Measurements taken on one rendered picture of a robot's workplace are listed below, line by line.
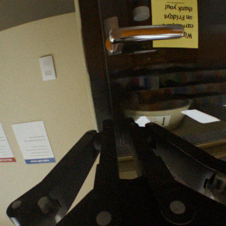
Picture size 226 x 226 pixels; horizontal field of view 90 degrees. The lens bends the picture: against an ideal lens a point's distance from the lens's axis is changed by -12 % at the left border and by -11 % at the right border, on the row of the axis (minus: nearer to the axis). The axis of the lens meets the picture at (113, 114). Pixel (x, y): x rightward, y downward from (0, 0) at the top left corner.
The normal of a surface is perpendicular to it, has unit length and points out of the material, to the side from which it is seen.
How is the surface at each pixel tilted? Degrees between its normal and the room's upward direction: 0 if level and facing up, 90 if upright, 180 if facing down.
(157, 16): 90
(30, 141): 90
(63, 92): 90
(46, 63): 90
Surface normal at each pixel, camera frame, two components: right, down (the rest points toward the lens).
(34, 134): 0.03, 0.28
